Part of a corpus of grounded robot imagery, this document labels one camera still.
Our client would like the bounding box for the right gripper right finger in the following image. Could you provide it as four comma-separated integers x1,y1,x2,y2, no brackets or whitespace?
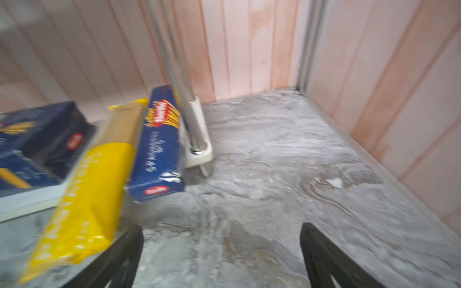
300,223,383,288

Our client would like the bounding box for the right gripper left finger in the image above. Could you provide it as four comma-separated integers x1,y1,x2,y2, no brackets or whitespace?
63,225,144,288

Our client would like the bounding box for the yellow Pastatime spaghetti bag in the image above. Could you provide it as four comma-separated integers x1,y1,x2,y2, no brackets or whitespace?
18,98,149,284

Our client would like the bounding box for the narrow blue Barilla spaghetti box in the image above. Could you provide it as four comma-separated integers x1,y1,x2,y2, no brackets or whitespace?
126,86,185,203

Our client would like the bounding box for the wide blue Barilla pasta box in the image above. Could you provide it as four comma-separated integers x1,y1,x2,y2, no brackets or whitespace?
1,102,96,197

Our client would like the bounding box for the white two-tier shelf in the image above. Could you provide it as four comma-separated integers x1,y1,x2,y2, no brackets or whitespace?
0,0,215,223

